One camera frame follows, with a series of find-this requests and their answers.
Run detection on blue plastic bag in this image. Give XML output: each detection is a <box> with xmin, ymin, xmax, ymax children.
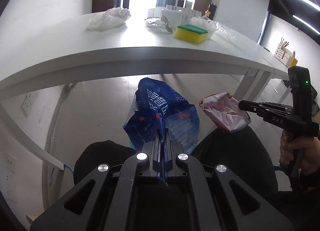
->
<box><xmin>122</xmin><ymin>77</ymin><xmax>201</xmax><ymax>155</ymax></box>

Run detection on pink paper bag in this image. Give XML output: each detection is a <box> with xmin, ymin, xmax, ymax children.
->
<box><xmin>199</xmin><ymin>92</ymin><xmax>251</xmax><ymax>132</ymax></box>

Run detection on clear plastic bag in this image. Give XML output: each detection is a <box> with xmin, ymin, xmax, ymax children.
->
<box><xmin>86</xmin><ymin>7</ymin><xmax>131</xmax><ymax>31</ymax></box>
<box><xmin>189</xmin><ymin>16</ymin><xmax>237</xmax><ymax>43</ymax></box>

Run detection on yellow green sponge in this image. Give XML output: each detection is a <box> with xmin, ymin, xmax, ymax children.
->
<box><xmin>175</xmin><ymin>24</ymin><xmax>208</xmax><ymax>44</ymax></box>

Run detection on silver wrapper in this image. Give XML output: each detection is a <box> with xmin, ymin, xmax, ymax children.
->
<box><xmin>145</xmin><ymin>15</ymin><xmax>173</xmax><ymax>34</ymax></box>

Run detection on right hand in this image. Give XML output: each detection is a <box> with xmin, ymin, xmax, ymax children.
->
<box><xmin>279</xmin><ymin>130</ymin><xmax>320</xmax><ymax>175</ymax></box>

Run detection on white table leg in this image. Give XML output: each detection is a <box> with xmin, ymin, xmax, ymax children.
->
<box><xmin>233</xmin><ymin>68</ymin><xmax>272</xmax><ymax>101</ymax></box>

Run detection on white desk organizer box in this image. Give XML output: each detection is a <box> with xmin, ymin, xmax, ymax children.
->
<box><xmin>274</xmin><ymin>38</ymin><xmax>298</xmax><ymax>68</ymax></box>

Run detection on white storage box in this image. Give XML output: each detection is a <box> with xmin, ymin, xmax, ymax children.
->
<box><xmin>147</xmin><ymin>5</ymin><xmax>202</xmax><ymax>24</ymax></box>

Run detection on white wall socket panel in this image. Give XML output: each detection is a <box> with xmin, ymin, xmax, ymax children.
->
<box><xmin>21</xmin><ymin>92</ymin><xmax>37</xmax><ymax>116</ymax></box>

